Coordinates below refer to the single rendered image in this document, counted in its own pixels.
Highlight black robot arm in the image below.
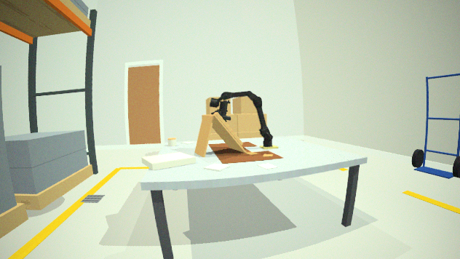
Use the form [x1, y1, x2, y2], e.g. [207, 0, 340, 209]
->
[210, 91, 273, 148]

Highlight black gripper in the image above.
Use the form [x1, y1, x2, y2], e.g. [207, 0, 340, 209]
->
[218, 108, 231, 122]

